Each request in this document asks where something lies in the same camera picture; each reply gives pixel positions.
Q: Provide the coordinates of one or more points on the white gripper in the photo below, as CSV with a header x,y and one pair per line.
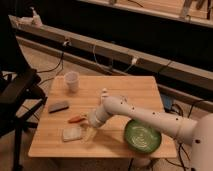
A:
x,y
90,132

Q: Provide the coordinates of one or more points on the orange carrot toy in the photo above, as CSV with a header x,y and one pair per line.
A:
x,y
77,119

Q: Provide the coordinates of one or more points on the white sponge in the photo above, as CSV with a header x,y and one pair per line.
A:
x,y
71,134

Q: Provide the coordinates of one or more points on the dark grey block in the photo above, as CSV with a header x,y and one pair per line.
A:
x,y
58,106

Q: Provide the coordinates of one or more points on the white tube bottle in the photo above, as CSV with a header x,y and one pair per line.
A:
x,y
104,94

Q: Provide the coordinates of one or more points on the green ceramic bowl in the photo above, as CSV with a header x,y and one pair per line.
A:
x,y
142,138

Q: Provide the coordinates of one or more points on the white spray bottle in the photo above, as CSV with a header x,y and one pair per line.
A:
x,y
36,18

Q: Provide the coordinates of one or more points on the black chair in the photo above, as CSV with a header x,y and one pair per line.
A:
x,y
24,86

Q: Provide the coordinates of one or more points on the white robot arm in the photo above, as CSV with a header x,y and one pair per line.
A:
x,y
197,134

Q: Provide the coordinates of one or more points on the wooden table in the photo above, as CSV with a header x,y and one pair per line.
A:
x,y
108,142

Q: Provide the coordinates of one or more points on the long grey rail beam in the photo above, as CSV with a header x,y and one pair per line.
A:
x,y
145,61

